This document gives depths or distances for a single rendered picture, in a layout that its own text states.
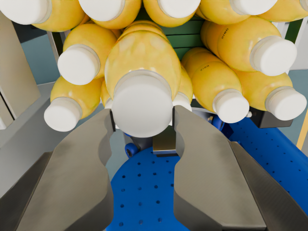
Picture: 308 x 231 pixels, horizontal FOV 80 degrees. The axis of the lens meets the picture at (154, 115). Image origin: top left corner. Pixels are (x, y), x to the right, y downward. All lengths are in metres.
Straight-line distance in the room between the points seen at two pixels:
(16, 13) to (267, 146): 0.89
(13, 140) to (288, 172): 1.09
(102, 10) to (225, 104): 0.17
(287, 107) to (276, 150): 0.64
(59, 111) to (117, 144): 1.50
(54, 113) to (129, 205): 0.20
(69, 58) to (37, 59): 1.32
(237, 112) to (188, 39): 0.21
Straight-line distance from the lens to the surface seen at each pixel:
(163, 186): 0.37
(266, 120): 0.44
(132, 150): 0.44
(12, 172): 0.98
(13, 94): 0.32
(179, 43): 0.42
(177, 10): 0.20
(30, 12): 0.22
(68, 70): 0.22
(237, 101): 0.25
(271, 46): 0.24
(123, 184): 0.38
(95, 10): 0.20
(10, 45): 0.34
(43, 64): 1.53
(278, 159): 0.89
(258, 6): 0.22
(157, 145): 0.35
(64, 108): 0.25
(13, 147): 0.99
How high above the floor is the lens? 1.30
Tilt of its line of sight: 58 degrees down
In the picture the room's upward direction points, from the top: 176 degrees clockwise
